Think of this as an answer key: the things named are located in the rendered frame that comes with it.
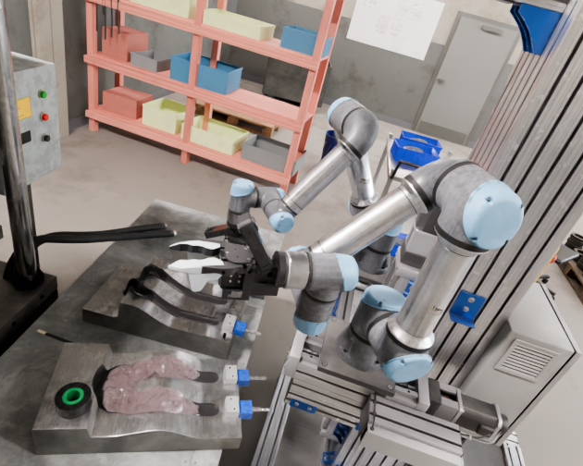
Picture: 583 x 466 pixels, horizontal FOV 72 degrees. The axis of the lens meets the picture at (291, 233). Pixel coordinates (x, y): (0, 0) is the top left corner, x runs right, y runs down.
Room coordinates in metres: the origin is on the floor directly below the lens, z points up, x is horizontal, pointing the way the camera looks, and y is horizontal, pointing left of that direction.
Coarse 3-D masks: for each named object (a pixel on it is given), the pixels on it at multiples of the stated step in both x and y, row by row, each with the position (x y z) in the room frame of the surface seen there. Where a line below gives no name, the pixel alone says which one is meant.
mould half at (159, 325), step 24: (120, 264) 1.17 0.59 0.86; (168, 264) 1.16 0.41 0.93; (120, 288) 1.05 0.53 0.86; (168, 288) 1.06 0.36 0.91; (216, 288) 1.15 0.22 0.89; (96, 312) 0.92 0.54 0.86; (120, 312) 0.91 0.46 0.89; (144, 312) 0.92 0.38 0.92; (192, 312) 1.01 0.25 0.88; (216, 312) 1.03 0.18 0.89; (240, 312) 1.06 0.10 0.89; (144, 336) 0.92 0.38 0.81; (168, 336) 0.92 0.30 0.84; (192, 336) 0.92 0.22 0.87; (216, 336) 0.93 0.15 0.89
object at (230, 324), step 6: (228, 318) 0.99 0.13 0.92; (234, 318) 1.00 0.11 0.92; (228, 324) 0.97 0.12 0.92; (234, 324) 0.99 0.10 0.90; (240, 324) 0.99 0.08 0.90; (246, 324) 1.00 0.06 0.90; (228, 330) 0.96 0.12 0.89; (234, 330) 0.97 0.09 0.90; (240, 330) 0.97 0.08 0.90; (246, 330) 0.98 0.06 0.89; (252, 330) 0.99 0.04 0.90; (240, 336) 0.97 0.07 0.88
